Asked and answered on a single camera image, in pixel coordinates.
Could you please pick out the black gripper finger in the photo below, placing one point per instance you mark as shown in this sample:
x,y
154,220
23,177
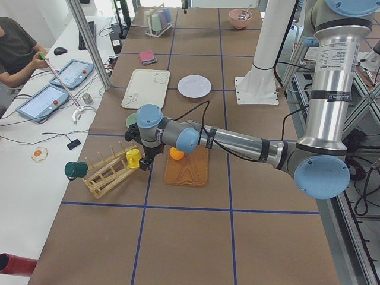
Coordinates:
x,y
145,163

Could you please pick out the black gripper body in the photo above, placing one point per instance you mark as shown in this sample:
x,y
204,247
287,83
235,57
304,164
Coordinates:
x,y
151,152

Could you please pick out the orange fruit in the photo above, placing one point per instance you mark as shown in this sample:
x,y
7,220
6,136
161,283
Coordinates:
x,y
176,154

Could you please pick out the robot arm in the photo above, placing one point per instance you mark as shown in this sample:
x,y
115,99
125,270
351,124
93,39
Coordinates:
x,y
316,160

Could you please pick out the brown wooden tray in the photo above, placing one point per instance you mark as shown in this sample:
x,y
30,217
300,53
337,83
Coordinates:
x,y
192,170

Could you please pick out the cream bear tray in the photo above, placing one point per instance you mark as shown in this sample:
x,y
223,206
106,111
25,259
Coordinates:
x,y
146,86

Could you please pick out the yellow mug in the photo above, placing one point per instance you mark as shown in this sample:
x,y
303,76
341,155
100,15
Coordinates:
x,y
133,158

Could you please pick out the green bowl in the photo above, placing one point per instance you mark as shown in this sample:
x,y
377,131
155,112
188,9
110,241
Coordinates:
x,y
131,119

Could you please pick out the wooden drying rack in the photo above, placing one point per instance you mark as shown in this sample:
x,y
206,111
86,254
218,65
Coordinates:
x,y
106,174

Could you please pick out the metal weight cylinder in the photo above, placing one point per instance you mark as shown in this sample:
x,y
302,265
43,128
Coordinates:
x,y
87,99

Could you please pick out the small black device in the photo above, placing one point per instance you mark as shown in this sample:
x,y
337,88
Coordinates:
x,y
73,144

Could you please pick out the dark green mug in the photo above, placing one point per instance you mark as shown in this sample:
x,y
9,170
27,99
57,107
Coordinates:
x,y
75,170

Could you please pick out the white plate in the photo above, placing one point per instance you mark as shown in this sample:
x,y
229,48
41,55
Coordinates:
x,y
194,86

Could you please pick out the far blue teach pendant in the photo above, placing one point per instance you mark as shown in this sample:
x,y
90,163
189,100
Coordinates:
x,y
75,72

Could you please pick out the blue teach pendant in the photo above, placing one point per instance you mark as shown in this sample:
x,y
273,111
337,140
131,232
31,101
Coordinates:
x,y
41,105
75,72

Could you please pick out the fried egg toy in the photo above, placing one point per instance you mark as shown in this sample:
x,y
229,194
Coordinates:
x,y
39,154

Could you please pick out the near blue teach pendant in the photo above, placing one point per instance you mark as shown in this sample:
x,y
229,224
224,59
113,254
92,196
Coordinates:
x,y
41,105

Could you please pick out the white cup rack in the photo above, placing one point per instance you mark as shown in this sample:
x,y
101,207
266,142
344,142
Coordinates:
x,y
147,20

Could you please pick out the black computer mouse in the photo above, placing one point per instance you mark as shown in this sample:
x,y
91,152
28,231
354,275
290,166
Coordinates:
x,y
60,51

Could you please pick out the green cup on rack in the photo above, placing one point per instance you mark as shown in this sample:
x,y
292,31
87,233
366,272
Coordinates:
x,y
155,23

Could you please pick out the grabber stick tool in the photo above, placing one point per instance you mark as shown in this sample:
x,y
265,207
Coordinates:
x,y
80,109

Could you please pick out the purple cup on rack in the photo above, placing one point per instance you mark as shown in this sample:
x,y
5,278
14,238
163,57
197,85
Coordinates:
x,y
162,18

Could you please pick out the seated person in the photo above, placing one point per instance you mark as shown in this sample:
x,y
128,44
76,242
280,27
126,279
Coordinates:
x,y
20,54

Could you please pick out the metal spoon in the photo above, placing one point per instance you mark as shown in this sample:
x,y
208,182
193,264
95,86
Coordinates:
x,y
244,15

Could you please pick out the red cylinder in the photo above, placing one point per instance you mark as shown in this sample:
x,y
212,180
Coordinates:
x,y
17,265

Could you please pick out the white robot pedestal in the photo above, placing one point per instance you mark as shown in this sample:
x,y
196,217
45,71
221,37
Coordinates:
x,y
258,86

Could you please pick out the aluminium frame post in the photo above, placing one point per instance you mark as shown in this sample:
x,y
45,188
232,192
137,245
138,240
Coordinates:
x,y
81,21

